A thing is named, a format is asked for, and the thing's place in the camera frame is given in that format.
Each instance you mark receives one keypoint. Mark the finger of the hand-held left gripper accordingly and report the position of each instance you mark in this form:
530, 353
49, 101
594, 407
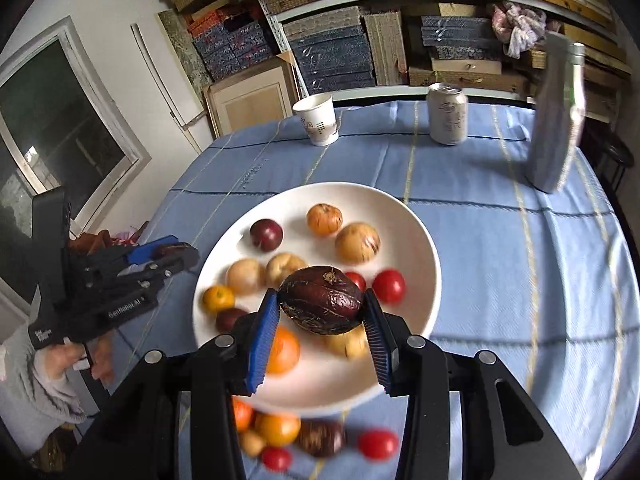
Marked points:
145, 254
170, 265

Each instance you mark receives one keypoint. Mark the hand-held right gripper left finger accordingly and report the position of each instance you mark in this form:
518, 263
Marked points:
262, 345

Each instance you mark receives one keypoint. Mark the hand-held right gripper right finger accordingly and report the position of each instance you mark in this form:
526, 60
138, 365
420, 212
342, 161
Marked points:
376, 350

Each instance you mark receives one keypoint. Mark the dark purple passion fruit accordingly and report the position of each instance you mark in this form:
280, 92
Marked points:
321, 437
320, 300
176, 248

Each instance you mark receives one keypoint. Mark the large orange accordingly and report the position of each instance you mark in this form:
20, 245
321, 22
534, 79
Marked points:
285, 350

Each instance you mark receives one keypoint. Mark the large tan fruit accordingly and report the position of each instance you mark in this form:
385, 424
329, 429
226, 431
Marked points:
345, 345

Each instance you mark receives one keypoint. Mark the dark red plum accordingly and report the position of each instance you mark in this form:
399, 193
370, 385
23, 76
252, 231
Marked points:
229, 319
266, 234

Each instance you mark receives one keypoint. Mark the tan round fruit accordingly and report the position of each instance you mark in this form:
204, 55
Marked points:
282, 267
245, 276

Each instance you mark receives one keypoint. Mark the cherry tomato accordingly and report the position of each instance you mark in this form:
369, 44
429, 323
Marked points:
377, 444
357, 280
276, 458
388, 286

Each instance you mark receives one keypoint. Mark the yellow orange citrus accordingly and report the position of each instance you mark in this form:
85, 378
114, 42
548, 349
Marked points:
277, 427

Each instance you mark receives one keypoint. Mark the small tan fruit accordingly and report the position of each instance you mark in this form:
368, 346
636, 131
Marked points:
251, 442

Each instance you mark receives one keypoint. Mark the white oval plate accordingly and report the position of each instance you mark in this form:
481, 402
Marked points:
300, 200

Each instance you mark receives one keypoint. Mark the person's left forearm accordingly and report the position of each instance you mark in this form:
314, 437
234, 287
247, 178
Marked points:
30, 395

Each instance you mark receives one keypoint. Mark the person's left hand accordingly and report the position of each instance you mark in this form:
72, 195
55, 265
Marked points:
65, 360

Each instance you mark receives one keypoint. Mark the red patterned cloth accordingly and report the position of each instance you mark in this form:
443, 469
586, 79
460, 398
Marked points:
125, 237

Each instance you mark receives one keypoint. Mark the brown crumpled item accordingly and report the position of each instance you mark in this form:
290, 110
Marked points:
95, 242

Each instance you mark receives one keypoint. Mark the tan speckled fruit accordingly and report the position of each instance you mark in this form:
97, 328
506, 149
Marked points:
357, 242

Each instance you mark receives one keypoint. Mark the peach coloured round fruit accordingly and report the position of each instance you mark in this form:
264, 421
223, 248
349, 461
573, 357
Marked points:
324, 219

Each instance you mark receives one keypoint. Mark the window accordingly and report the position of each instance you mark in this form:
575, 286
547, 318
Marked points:
55, 125

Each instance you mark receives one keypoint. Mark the white leaning slat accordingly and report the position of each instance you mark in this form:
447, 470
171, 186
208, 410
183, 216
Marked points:
155, 75

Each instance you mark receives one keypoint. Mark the white paper cup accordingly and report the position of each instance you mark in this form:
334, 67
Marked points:
317, 120

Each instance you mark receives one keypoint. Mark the green marbled board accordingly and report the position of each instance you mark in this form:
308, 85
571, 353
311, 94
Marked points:
177, 45

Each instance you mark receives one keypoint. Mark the silver drink can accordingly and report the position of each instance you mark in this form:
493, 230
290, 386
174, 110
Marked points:
447, 115

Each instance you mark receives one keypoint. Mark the stack of patterned boxes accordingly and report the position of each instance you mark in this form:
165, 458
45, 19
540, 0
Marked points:
330, 50

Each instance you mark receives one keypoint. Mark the silver ribbed bottle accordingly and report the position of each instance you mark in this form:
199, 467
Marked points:
550, 125

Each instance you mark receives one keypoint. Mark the black stool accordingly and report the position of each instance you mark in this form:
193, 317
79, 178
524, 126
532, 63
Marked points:
615, 152

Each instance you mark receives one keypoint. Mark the white metal shelf rack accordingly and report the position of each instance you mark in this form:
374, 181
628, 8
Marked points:
400, 2

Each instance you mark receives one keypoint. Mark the pink cloth bundle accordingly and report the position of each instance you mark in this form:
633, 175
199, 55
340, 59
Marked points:
517, 25

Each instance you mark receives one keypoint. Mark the wooden frame board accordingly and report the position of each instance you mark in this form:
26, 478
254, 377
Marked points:
250, 102

